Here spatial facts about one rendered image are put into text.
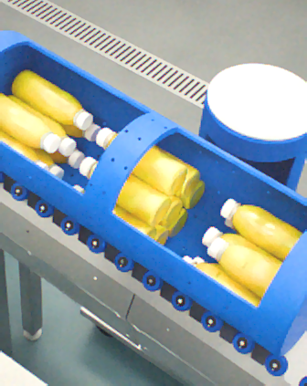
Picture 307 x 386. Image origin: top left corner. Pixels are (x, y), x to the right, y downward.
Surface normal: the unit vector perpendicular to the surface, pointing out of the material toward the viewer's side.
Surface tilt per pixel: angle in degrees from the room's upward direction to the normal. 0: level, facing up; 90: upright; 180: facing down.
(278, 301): 60
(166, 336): 71
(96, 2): 0
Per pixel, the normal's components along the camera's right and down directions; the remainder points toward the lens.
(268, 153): 0.05, 0.73
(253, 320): -0.60, 0.49
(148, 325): -0.54, 0.29
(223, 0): 0.08, -0.68
